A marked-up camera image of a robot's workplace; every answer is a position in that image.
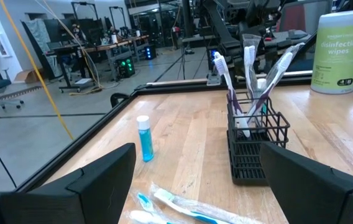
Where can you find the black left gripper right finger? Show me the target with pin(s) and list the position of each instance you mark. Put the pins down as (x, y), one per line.
(304, 193)

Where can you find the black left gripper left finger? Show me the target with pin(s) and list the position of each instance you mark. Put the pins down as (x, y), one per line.
(102, 186)

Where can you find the computer tower green lights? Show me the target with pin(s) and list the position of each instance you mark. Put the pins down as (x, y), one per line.
(126, 67)

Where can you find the cardboard box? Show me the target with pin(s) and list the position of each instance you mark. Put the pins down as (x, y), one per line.
(27, 76)

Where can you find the wooden workbench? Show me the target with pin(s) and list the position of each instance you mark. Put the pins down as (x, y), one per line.
(108, 48)

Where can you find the computer tower blue lights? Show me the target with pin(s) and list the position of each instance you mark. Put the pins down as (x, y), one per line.
(149, 52)

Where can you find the black tripod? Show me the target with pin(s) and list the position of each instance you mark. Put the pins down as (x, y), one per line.
(182, 59)

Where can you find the red backed chair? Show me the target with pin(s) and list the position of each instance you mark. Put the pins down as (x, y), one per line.
(294, 17)

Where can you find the black aluminium table frame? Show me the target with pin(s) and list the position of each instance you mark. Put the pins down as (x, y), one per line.
(71, 152)

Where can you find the grey metal bracket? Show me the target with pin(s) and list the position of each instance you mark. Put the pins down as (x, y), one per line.
(213, 79)

